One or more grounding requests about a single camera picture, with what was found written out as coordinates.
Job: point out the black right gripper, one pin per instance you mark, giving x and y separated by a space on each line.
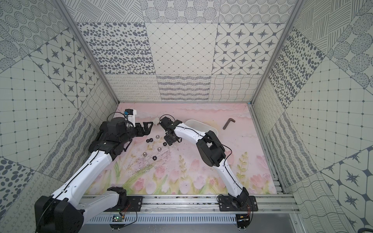
168 140

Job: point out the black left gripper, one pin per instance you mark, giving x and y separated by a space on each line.
139 129

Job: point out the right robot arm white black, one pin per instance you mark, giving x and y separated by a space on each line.
212 152

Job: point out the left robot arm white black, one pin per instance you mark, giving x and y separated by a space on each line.
62 212

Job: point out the white storage box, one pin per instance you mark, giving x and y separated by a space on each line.
199 126

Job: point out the white pipe tee fitting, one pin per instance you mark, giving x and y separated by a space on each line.
156 121

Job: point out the dark hex allen key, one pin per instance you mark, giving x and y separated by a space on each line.
228 122

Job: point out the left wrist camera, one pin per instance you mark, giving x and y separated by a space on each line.
131 115

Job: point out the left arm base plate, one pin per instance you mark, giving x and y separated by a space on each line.
129 203

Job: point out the white slotted cable duct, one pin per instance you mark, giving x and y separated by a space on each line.
164 218

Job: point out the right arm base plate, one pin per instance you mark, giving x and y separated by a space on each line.
228 203

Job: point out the aluminium mounting rail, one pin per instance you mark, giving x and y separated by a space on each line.
203 204

